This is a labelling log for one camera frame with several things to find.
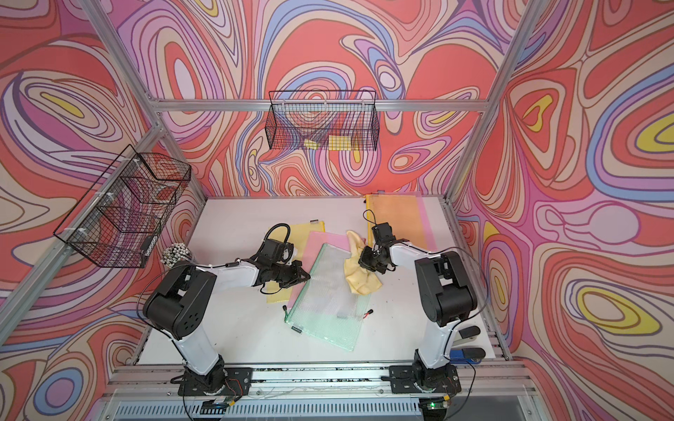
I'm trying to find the pale yellow document bag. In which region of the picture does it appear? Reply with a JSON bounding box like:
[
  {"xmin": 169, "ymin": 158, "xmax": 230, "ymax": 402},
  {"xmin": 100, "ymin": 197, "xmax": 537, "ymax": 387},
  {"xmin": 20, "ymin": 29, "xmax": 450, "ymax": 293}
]
[{"xmin": 267, "ymin": 220, "xmax": 325, "ymax": 309}]

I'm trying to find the yellow microfiber cloth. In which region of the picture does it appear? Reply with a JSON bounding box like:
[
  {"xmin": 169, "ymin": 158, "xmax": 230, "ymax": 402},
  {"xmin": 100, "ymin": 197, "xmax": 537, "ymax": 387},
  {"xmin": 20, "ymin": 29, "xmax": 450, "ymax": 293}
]
[{"xmin": 343, "ymin": 230, "xmax": 383, "ymax": 296}]

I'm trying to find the black wire basket left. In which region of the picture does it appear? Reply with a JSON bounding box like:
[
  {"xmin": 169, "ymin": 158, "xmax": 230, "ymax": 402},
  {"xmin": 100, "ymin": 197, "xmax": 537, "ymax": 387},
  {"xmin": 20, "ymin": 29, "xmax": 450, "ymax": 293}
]
[{"xmin": 53, "ymin": 146, "xmax": 191, "ymax": 268}]

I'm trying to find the yellow mesh document bag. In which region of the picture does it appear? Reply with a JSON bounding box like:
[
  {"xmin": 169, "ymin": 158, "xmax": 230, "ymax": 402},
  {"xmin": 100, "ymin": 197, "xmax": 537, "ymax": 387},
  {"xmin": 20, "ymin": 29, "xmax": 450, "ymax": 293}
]
[{"xmin": 365, "ymin": 194, "xmax": 436, "ymax": 250}]

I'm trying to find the black wire basket back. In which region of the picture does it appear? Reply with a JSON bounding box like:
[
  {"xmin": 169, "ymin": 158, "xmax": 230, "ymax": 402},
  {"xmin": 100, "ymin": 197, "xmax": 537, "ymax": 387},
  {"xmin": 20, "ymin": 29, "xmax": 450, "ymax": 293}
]
[{"xmin": 264, "ymin": 89, "xmax": 380, "ymax": 152}]

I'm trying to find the aluminium frame rail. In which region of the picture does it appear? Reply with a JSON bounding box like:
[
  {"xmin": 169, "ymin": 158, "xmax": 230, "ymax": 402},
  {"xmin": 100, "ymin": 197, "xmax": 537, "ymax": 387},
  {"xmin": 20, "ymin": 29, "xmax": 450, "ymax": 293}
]
[{"xmin": 0, "ymin": 0, "xmax": 554, "ymax": 421}]

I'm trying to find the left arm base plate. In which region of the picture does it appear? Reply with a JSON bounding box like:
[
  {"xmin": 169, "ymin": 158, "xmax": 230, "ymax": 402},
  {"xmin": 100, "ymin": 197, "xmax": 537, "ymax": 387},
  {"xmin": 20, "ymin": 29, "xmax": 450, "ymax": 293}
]
[{"xmin": 178, "ymin": 367, "xmax": 254, "ymax": 397}]

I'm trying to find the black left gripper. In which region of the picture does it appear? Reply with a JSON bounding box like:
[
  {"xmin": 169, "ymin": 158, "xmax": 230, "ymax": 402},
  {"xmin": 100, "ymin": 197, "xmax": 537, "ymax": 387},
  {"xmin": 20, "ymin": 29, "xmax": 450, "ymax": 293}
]
[{"xmin": 269, "ymin": 260, "xmax": 312, "ymax": 288}]

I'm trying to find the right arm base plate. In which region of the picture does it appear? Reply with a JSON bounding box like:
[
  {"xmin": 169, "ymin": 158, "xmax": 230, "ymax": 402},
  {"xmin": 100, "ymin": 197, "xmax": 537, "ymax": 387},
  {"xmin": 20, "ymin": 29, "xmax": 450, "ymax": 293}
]
[{"xmin": 382, "ymin": 364, "xmax": 463, "ymax": 396}]

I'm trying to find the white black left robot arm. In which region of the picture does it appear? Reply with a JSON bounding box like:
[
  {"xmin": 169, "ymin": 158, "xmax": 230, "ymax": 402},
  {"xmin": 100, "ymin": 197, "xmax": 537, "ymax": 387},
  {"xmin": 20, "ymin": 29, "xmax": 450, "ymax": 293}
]
[{"xmin": 142, "ymin": 239, "xmax": 311, "ymax": 376}]

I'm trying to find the clear mesh document bag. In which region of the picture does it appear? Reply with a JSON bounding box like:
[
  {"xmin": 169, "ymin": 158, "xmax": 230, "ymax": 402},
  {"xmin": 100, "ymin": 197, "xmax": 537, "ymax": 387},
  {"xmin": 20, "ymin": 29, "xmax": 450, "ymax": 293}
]
[{"xmin": 284, "ymin": 244, "xmax": 370, "ymax": 352}]

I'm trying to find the pink mesh document bag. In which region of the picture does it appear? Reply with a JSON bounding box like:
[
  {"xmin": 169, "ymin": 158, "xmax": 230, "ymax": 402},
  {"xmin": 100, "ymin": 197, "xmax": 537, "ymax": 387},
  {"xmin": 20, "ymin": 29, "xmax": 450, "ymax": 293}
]
[{"xmin": 417, "ymin": 196, "xmax": 439, "ymax": 250}]

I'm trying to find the black wire basket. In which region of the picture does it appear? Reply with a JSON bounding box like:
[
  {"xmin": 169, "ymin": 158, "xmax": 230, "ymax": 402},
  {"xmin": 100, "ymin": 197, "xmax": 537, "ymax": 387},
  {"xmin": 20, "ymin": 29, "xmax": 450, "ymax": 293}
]
[
  {"xmin": 53, "ymin": 146, "xmax": 191, "ymax": 268},
  {"xmin": 264, "ymin": 89, "xmax": 380, "ymax": 152}
]

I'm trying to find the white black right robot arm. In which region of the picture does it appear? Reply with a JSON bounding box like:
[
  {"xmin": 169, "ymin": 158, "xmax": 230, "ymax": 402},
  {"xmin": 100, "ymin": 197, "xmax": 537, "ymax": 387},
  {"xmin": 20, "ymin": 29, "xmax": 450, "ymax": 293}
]
[{"xmin": 358, "ymin": 222, "xmax": 478, "ymax": 370}]

